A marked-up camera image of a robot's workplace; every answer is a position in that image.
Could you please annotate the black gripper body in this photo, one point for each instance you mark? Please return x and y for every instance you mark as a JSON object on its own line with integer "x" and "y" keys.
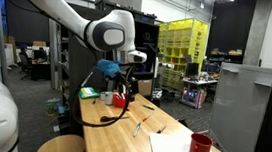
{"x": 125, "y": 75}

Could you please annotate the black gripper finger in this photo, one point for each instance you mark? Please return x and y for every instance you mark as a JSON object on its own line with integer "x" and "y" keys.
{"x": 118, "y": 90}
{"x": 128, "y": 91}

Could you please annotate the white pen in mug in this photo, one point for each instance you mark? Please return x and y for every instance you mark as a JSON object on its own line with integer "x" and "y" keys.
{"x": 120, "y": 95}

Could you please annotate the orange red mug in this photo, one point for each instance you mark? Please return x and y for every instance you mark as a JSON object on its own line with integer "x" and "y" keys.
{"x": 119, "y": 102}

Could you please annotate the white cylindrical mug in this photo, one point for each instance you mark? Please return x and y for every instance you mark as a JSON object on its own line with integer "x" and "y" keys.
{"x": 108, "y": 98}

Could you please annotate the dark green pen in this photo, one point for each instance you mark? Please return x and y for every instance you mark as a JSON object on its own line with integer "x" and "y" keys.
{"x": 148, "y": 107}

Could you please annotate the red pen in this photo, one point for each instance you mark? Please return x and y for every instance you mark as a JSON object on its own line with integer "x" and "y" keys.
{"x": 147, "y": 119}

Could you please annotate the black pen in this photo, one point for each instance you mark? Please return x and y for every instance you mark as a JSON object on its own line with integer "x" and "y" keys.
{"x": 161, "y": 130}

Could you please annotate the dark red mug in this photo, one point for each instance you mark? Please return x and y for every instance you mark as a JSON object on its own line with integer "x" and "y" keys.
{"x": 200, "y": 147}

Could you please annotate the small white plant pot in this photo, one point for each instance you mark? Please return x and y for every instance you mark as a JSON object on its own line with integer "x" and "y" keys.
{"x": 102, "y": 96}

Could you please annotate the cardboard box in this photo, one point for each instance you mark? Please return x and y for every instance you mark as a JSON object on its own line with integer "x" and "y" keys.
{"x": 145, "y": 87}

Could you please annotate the black scissors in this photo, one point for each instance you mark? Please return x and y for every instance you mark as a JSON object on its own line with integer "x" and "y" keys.
{"x": 106, "y": 119}

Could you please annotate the green wipes packet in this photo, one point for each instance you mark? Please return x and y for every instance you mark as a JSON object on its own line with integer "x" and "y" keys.
{"x": 87, "y": 93}

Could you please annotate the green and white marker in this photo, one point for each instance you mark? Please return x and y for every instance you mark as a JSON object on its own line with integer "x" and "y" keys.
{"x": 136, "y": 130}

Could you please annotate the black shelving unit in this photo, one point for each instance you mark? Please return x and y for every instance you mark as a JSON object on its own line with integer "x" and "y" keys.
{"x": 80, "y": 67}

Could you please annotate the small blue floor box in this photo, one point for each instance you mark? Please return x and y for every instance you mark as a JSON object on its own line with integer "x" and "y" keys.
{"x": 61, "y": 109}

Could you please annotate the yellow storage rack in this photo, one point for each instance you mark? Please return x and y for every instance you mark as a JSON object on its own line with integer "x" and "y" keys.
{"x": 182, "y": 50}

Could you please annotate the computer case with lights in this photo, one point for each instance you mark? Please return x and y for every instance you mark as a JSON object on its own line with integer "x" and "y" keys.
{"x": 192, "y": 97}

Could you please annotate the black computer monitor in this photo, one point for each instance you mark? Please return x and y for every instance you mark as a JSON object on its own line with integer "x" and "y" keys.
{"x": 192, "y": 70}

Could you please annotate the green floor basket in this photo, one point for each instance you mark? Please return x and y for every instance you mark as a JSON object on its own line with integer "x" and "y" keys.
{"x": 52, "y": 107}

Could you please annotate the cluttered work desk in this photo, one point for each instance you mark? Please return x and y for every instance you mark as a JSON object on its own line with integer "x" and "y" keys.
{"x": 199, "y": 82}

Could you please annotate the dark office desk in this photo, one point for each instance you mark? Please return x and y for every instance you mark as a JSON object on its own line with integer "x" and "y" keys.
{"x": 41, "y": 68}

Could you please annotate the round wooden stool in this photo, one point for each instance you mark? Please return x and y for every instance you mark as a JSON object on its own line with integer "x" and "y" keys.
{"x": 62, "y": 147}

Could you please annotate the black office chair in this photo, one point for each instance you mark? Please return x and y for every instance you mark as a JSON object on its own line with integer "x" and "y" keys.
{"x": 24, "y": 65}

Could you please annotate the dark background shelf unit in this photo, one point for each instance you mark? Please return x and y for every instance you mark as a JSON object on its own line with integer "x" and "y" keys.
{"x": 226, "y": 54}

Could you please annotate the grey metal cabinet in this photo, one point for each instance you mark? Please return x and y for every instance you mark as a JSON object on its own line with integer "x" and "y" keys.
{"x": 240, "y": 109}

